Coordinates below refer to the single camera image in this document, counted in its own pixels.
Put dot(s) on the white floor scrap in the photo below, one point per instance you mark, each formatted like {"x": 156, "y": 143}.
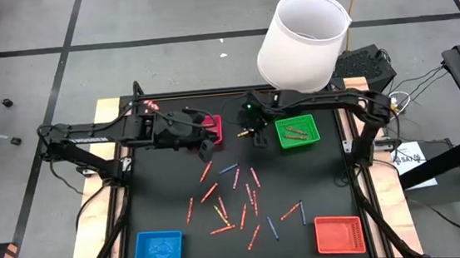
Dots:
{"x": 223, "y": 55}

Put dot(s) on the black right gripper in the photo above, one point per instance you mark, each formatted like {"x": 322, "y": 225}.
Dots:
{"x": 258, "y": 114}

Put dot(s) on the red crayon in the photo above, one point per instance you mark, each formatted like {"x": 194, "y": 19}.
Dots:
{"x": 255, "y": 204}

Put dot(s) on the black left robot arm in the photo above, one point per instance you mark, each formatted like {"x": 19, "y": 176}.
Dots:
{"x": 100, "y": 130}

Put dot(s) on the blue plastic basket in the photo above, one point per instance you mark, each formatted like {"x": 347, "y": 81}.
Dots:
{"x": 158, "y": 249}

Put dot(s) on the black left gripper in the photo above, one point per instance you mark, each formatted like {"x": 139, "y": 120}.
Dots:
{"x": 176, "y": 129}

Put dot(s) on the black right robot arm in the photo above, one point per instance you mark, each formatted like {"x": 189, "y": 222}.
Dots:
{"x": 327, "y": 97}

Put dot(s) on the white shade table lamp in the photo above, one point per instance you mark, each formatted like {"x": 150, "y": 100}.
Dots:
{"x": 302, "y": 43}

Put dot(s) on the black equipment stand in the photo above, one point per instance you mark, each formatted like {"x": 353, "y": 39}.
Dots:
{"x": 445, "y": 160}

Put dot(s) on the green plastic basket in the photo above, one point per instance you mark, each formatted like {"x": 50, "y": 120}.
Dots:
{"x": 310, "y": 122}

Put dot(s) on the wooden side board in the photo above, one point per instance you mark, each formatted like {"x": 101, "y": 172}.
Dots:
{"x": 105, "y": 108}
{"x": 390, "y": 198}

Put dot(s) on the orange plastic basket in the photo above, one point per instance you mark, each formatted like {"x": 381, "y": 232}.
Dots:
{"x": 339, "y": 234}

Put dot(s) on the blue crayon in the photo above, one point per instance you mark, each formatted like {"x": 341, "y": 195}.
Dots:
{"x": 229, "y": 169}
{"x": 302, "y": 212}
{"x": 273, "y": 228}

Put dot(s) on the red plastic basket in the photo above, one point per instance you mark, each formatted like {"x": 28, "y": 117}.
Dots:
{"x": 218, "y": 126}

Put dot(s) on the white paper sheet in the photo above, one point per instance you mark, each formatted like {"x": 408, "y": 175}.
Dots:
{"x": 419, "y": 171}

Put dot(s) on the black perforated computer case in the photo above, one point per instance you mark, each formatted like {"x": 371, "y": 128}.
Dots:
{"x": 364, "y": 67}

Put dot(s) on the orange crayon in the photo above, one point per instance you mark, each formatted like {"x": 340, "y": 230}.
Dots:
{"x": 222, "y": 230}
{"x": 290, "y": 212}
{"x": 206, "y": 171}
{"x": 253, "y": 237}
{"x": 243, "y": 216}
{"x": 190, "y": 210}
{"x": 209, "y": 193}

